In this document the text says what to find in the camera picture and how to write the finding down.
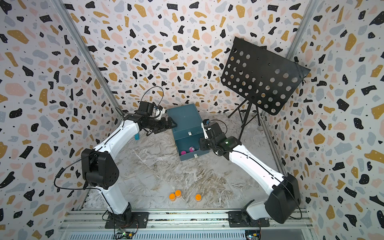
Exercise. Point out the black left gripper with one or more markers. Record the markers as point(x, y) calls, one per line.
point(164, 127)

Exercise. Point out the orange paint can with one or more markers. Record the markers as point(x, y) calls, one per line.
point(198, 197)
point(172, 197)
point(178, 193)

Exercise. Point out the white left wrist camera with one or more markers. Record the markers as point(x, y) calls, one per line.
point(160, 111)

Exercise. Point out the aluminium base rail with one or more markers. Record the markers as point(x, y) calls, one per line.
point(183, 225)

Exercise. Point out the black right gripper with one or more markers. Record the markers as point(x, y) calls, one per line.
point(202, 144)

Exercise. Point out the teal drawer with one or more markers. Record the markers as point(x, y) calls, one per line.
point(189, 147)

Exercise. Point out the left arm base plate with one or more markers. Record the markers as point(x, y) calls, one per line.
point(130, 220)

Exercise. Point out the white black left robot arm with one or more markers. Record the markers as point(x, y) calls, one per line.
point(98, 165)

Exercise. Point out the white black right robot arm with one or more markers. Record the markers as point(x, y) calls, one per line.
point(283, 191)

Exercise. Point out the teal drawer cabinet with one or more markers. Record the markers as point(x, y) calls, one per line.
point(188, 121)

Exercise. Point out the black perforated music stand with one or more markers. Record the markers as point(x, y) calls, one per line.
point(264, 79)

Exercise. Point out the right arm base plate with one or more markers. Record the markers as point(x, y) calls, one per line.
point(241, 219)

